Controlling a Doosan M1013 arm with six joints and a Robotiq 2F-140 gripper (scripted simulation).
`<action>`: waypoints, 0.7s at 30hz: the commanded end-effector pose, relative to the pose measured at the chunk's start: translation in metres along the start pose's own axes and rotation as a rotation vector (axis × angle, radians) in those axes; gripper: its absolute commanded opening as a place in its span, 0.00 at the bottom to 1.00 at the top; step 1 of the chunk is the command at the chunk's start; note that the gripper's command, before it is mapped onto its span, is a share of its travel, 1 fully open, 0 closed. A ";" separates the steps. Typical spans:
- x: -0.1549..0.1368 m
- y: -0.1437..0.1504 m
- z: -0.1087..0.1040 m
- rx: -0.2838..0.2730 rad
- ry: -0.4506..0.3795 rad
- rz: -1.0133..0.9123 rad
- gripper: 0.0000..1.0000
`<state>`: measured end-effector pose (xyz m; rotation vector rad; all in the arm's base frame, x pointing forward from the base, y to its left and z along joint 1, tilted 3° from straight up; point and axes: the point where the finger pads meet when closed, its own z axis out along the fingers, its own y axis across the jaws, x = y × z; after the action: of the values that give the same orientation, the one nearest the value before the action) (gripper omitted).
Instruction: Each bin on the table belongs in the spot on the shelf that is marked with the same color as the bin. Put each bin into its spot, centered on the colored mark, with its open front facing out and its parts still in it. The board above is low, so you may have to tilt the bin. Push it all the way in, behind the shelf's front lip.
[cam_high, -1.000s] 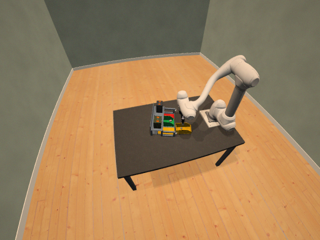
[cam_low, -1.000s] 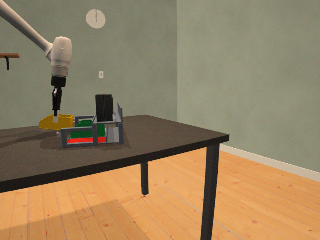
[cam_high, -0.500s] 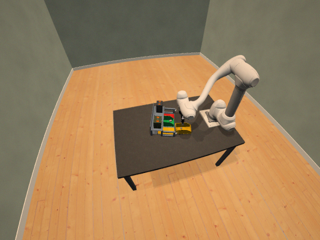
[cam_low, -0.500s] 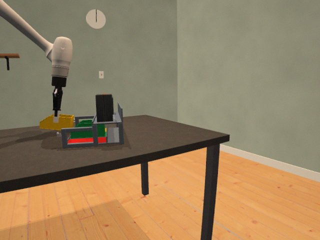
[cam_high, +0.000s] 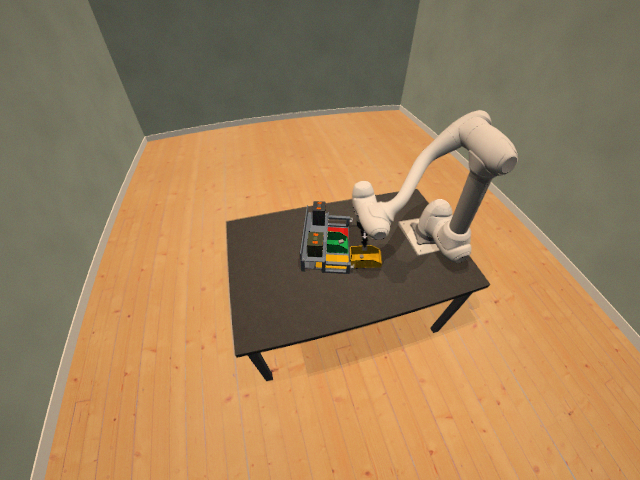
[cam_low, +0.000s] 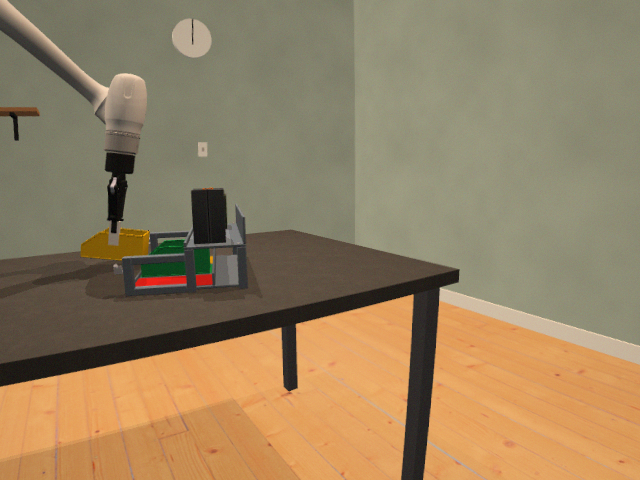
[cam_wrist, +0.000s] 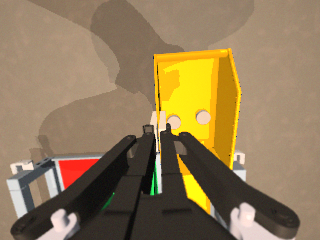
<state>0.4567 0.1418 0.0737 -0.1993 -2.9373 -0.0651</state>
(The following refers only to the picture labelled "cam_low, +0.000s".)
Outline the yellow bin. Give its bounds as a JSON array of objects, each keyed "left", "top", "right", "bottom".
[{"left": 83, "top": 228, "right": 150, "bottom": 261}]

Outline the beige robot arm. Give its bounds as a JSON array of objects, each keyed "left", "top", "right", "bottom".
[{"left": 0, "top": 0, "right": 147, "bottom": 155}]

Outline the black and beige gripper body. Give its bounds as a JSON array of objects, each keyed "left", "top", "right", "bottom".
[{"left": 105, "top": 152, "right": 135, "bottom": 193}]

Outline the green bin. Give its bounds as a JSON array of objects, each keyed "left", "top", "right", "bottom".
[{"left": 141, "top": 240, "right": 210, "bottom": 277}]

